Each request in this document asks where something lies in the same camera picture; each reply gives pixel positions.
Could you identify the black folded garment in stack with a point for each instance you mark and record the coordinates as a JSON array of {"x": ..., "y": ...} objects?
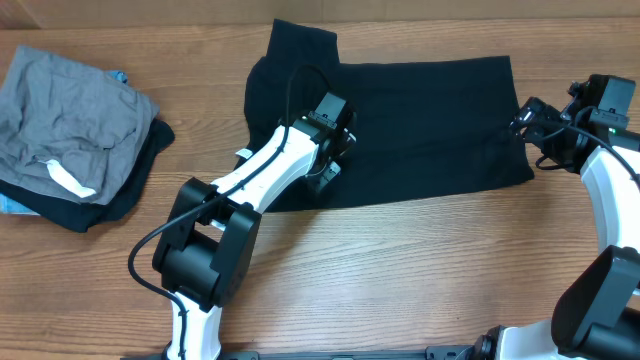
[{"x": 79, "y": 217}]

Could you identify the black t-shirt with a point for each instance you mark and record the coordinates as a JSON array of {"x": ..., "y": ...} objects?
[{"x": 422, "y": 129}]

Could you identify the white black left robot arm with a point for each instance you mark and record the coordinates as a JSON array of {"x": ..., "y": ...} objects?
[{"x": 205, "y": 248}]

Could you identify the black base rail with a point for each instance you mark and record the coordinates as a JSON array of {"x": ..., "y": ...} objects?
[{"x": 340, "y": 355}]

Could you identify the grey folded shirt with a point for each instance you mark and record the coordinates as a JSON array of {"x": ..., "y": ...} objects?
[{"x": 69, "y": 130}]

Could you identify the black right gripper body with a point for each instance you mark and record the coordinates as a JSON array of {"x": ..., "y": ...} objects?
[{"x": 530, "y": 116}]

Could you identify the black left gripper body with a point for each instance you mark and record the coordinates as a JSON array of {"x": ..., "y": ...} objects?
[{"x": 333, "y": 167}]

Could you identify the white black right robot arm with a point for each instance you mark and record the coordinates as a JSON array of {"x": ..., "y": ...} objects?
[{"x": 592, "y": 318}]

